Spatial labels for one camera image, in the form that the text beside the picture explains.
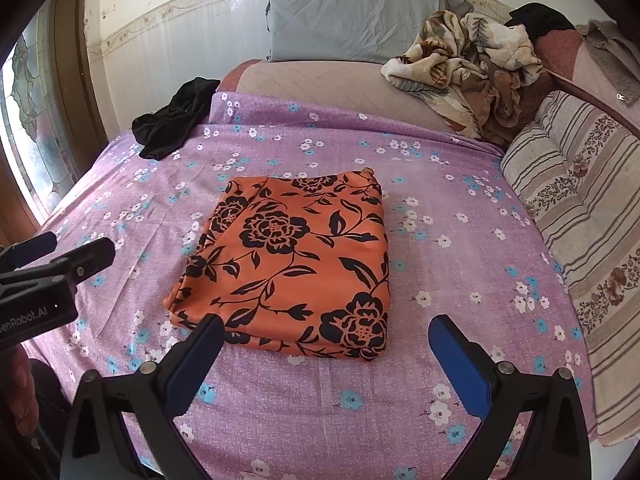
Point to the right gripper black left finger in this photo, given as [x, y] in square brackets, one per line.
[97, 442]

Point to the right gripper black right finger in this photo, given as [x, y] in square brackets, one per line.
[555, 444]

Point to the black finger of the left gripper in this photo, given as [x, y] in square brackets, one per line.
[20, 254]
[72, 267]

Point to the orange black floral garment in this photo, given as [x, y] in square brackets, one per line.
[298, 266]

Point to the person's left hand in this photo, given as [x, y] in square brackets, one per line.
[18, 389]

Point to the stained glass window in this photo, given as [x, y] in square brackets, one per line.
[33, 136]

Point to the black crumpled garment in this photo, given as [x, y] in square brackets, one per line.
[164, 131]

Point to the striped floral folded quilt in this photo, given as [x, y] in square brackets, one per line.
[576, 170]

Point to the pink beige quilted mattress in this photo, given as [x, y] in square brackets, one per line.
[355, 86]

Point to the grey pillow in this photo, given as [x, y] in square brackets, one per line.
[349, 30]

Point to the beige brown floral blanket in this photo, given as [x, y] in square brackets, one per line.
[481, 77]

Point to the grey brown garment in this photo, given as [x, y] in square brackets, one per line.
[617, 57]

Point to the black garment on headboard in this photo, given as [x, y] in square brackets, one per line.
[538, 20]

